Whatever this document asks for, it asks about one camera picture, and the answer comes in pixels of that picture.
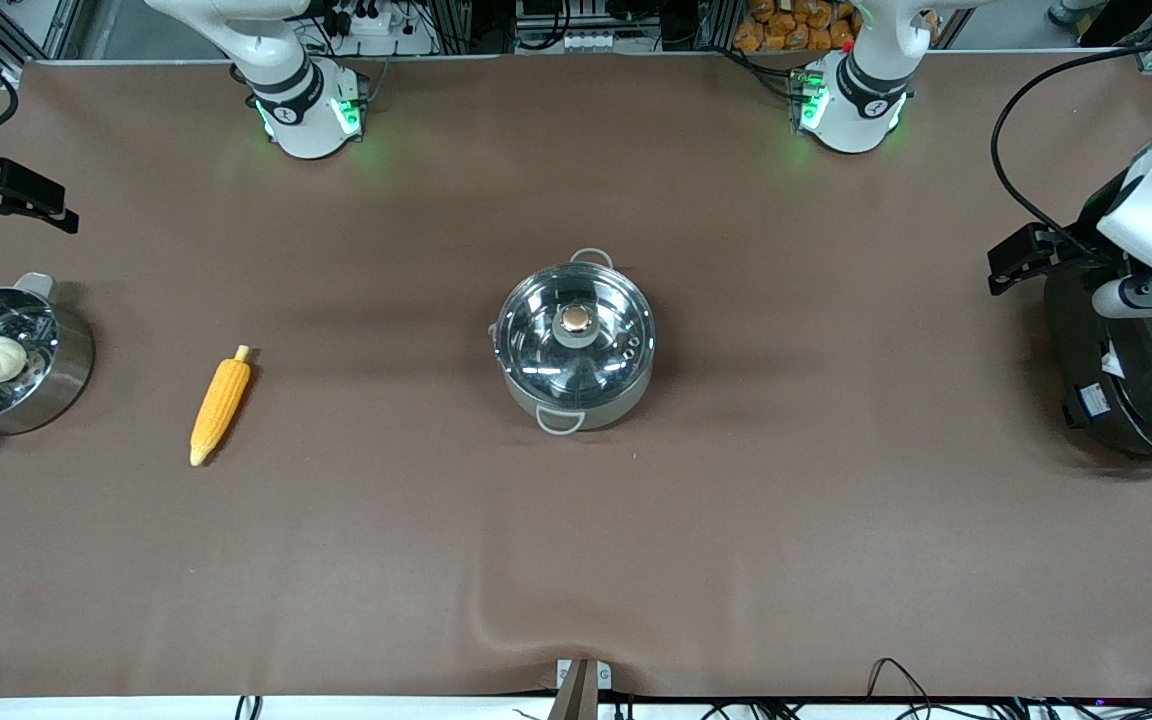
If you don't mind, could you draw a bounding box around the metal table clamp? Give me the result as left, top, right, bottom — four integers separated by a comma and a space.
556, 658, 613, 720

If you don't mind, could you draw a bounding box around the glass pot lid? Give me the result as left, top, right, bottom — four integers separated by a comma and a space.
494, 262, 657, 413

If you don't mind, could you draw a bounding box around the stainless steel steamer pot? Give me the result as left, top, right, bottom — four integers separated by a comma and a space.
0, 272, 95, 451

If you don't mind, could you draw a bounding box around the white power strip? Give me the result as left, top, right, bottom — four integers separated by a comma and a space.
334, 5, 395, 38

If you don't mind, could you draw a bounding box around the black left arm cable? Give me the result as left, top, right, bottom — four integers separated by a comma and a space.
991, 45, 1152, 263

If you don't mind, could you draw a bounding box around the yellow corn cob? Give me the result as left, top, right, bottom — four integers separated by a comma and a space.
189, 345, 253, 468

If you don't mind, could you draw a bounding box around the stainless steel cooking pot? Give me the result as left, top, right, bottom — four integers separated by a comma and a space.
489, 248, 657, 436

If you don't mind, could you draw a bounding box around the black looped floor cable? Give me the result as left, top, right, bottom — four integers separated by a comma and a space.
866, 657, 937, 701

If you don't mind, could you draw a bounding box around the brown tablecloth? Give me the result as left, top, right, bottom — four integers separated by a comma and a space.
0, 50, 1152, 699

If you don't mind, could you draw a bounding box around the bag of orange snacks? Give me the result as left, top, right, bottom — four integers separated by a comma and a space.
733, 0, 859, 53

